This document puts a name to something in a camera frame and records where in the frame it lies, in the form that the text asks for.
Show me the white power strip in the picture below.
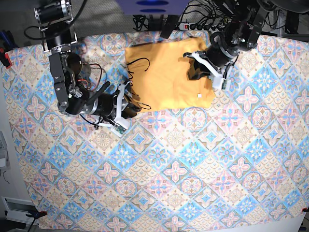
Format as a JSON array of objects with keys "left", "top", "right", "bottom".
[{"left": 178, "top": 23, "right": 224, "bottom": 31}]

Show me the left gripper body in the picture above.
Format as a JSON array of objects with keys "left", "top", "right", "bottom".
[{"left": 183, "top": 51, "right": 234, "bottom": 90}]

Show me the orange black clamp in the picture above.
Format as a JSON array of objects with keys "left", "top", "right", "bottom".
[{"left": 26, "top": 210, "right": 47, "bottom": 219}]

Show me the blue box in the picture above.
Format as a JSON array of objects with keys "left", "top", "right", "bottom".
[{"left": 116, "top": 0, "right": 189, "bottom": 15}]

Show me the red black clamp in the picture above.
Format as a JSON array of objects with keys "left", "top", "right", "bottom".
[{"left": 0, "top": 48, "right": 12, "bottom": 69}]

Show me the patterned blue tablecloth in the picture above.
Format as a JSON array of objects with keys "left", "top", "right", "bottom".
[{"left": 0, "top": 36, "right": 309, "bottom": 232}]

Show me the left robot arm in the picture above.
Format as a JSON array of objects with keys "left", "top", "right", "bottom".
[{"left": 124, "top": 0, "right": 267, "bottom": 116}]

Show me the yellow T-shirt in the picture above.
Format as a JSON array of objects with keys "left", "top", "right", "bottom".
[{"left": 125, "top": 37, "right": 216, "bottom": 111}]

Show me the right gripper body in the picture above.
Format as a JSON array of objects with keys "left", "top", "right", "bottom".
[{"left": 94, "top": 81, "right": 132, "bottom": 137}]

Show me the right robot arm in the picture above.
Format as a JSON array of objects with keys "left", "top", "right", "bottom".
[{"left": 24, "top": 0, "right": 136, "bottom": 137}]

